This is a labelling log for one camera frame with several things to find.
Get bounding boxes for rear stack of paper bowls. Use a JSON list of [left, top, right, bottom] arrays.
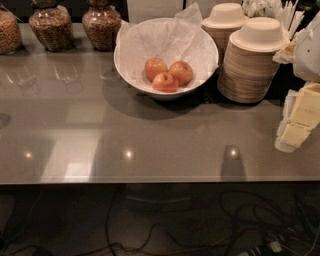
[[202, 3, 248, 64]]

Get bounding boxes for middle glass cereal jar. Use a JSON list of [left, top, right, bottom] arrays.
[[29, 0, 74, 52]]

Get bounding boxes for front stack of paper bowls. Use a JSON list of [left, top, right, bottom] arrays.
[[217, 17, 289, 104]]

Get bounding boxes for black floor cables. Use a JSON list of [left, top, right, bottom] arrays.
[[0, 186, 320, 256]]

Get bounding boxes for right glass cereal jar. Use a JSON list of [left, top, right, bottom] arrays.
[[82, 0, 122, 52]]

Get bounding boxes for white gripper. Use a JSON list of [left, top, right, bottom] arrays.
[[274, 82, 320, 153]]

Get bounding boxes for white paper bowl liner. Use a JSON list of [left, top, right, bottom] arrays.
[[115, 2, 219, 90]]

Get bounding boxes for glass cereal jar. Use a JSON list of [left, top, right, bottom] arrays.
[[0, 5, 22, 54], [82, 0, 122, 52], [29, 0, 74, 52]]

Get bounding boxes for left red apple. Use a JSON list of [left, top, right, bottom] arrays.
[[145, 57, 168, 81]]

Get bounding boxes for right red apple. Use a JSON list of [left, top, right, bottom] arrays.
[[169, 61, 193, 86]]

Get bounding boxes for large white bowl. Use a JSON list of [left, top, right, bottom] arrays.
[[113, 17, 220, 101]]

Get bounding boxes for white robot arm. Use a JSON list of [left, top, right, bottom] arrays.
[[273, 13, 320, 153]]

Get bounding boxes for left glass cereal jar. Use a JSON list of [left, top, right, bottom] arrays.
[[0, 5, 22, 54]]

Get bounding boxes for white power adapter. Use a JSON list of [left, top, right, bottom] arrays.
[[269, 241, 282, 253]]

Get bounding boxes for front red apple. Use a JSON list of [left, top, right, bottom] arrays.
[[152, 72, 179, 93]]

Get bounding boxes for white plastic cutlery bundle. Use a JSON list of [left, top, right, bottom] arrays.
[[241, 0, 304, 40]]

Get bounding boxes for stack of paper bowls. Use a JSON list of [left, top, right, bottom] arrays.
[[202, 3, 248, 64], [217, 17, 289, 104]]

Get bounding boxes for red apple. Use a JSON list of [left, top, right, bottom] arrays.
[[145, 57, 168, 81], [152, 72, 179, 93], [169, 61, 193, 86]]

